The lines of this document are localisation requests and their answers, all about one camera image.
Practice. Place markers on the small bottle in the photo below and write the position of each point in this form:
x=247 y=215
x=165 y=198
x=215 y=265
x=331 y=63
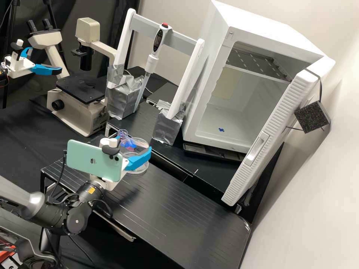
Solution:
x=124 y=134

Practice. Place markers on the white pipette stand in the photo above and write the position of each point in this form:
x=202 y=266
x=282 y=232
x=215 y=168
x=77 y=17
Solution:
x=145 y=33

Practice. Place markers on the pipette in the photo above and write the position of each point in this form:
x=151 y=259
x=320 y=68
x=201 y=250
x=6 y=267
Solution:
x=157 y=42

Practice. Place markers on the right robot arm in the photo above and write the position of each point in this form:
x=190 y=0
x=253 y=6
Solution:
x=53 y=214

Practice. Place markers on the white incubator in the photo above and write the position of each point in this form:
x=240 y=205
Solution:
x=252 y=36

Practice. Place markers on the left phone holder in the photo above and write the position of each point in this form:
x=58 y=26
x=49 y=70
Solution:
x=16 y=47

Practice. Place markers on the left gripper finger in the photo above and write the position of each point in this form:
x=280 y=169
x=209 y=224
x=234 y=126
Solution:
x=46 y=69
x=26 y=51

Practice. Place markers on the cream microscope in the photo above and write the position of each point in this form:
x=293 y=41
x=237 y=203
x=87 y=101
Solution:
x=75 y=109

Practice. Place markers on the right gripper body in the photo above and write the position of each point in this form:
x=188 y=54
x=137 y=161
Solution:
x=108 y=185

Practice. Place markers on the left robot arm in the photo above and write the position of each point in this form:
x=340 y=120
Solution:
x=2 y=71

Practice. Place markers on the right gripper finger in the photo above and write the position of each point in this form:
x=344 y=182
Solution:
x=123 y=142
x=140 y=158

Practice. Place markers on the incubator door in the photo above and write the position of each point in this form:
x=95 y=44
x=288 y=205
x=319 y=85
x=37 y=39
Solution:
x=269 y=134

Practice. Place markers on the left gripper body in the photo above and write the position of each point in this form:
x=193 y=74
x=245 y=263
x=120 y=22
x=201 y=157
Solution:
x=18 y=65

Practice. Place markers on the petri dish lid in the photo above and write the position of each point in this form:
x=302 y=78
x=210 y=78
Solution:
x=137 y=169

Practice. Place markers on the right wrist camera phone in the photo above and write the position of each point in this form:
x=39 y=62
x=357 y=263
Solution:
x=94 y=158

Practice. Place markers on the petri dish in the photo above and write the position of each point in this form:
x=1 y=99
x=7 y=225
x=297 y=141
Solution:
x=138 y=144

